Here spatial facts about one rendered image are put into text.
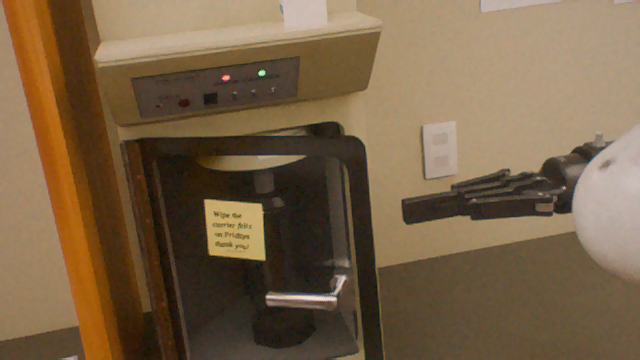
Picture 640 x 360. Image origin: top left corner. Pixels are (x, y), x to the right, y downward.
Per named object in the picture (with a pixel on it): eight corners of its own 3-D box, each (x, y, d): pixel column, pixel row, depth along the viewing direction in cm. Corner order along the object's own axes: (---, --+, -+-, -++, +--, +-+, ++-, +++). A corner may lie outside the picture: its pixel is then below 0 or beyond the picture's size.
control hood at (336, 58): (114, 122, 94) (97, 41, 90) (364, 86, 99) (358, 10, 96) (109, 146, 83) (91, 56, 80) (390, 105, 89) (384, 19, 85)
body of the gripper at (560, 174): (563, 145, 100) (497, 156, 98) (599, 163, 92) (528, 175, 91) (562, 198, 102) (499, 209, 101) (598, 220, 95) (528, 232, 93)
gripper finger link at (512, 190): (539, 204, 96) (545, 207, 95) (458, 219, 94) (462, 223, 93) (539, 175, 95) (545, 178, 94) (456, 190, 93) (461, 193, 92)
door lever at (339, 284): (279, 290, 95) (277, 272, 94) (351, 293, 92) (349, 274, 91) (264, 312, 90) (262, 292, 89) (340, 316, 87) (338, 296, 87)
